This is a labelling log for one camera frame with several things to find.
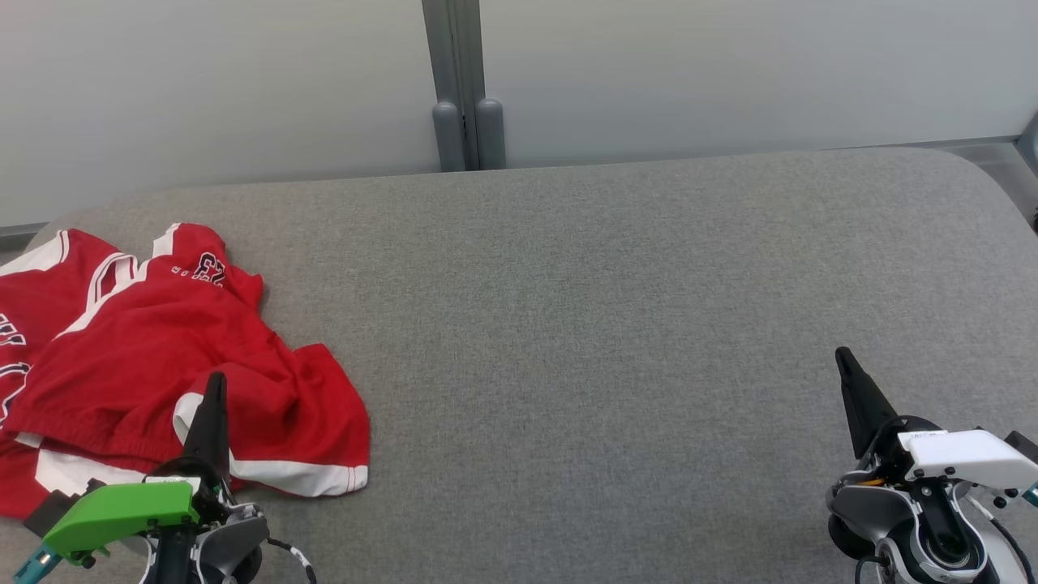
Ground black white braided cable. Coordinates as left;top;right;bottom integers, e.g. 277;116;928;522
266;535;318;584

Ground grey partition post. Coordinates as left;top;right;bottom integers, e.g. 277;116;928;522
422;0;507;173

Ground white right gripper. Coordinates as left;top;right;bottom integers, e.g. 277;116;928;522
834;346;1038;492

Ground red shorts with white trim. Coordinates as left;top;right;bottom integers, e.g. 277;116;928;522
4;223;371;497

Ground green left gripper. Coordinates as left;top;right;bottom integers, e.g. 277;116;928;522
41;371;238;567

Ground thin black cable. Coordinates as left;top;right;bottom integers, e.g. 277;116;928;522
985;515;1037;584

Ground grey fabric sofa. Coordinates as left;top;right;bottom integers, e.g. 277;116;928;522
0;146;1038;584

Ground red Bulls jersey white sleeves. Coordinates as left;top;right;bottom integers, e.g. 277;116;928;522
0;229;147;520

